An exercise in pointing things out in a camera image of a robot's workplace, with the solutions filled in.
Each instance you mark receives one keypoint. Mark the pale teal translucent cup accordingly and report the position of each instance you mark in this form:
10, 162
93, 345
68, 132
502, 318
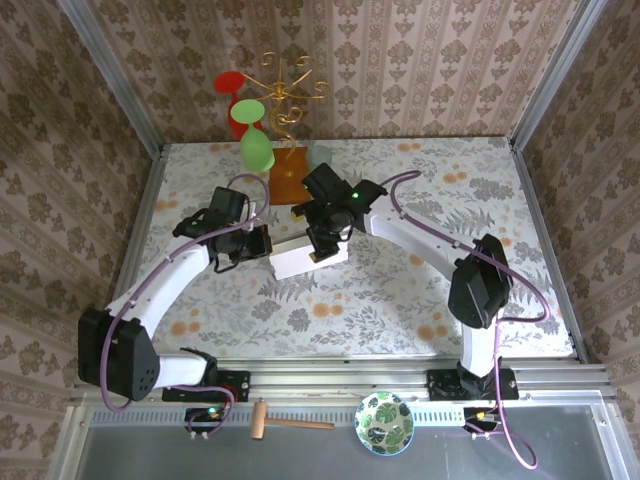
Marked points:
320, 155

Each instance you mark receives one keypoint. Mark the grey metal sheet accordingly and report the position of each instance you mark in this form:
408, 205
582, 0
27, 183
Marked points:
300, 460

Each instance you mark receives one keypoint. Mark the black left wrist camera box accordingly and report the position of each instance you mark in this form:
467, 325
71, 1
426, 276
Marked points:
227, 202

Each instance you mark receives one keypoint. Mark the small controller board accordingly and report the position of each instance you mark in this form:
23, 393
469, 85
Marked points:
200, 415
475, 417

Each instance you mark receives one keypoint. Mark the wooden mallet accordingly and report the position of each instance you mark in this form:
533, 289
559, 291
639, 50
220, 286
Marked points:
259, 420

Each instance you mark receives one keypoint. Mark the small right controller board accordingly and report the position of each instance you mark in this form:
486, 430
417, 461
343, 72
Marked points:
475, 417

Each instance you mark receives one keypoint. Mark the red plastic wine glass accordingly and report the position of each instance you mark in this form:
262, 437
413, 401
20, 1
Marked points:
229, 82

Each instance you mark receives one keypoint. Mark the white cloth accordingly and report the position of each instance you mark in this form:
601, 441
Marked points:
290, 265

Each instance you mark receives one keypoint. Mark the small left controller board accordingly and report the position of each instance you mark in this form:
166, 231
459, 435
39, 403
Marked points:
200, 415

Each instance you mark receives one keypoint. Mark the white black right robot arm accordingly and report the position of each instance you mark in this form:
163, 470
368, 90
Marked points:
410, 232

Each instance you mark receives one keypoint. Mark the floral patterned table cover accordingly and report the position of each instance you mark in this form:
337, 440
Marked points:
350, 325

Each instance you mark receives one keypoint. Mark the aluminium frame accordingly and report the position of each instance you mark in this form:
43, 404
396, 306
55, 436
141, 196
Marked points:
350, 380

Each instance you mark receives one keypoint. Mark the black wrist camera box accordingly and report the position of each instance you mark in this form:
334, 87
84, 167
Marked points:
227, 202
327, 181

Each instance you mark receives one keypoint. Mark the green plastic wine glass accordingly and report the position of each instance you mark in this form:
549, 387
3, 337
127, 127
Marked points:
257, 150

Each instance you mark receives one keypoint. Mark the leaf patterned bowl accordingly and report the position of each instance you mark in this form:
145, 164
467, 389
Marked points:
385, 425

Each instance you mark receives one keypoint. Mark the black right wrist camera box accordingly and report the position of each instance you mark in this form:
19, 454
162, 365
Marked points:
327, 181

